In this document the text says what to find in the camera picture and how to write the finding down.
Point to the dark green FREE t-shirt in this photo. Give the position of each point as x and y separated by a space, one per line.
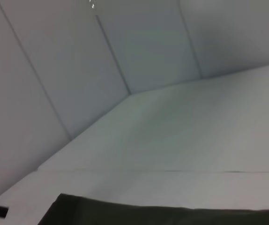
148 215

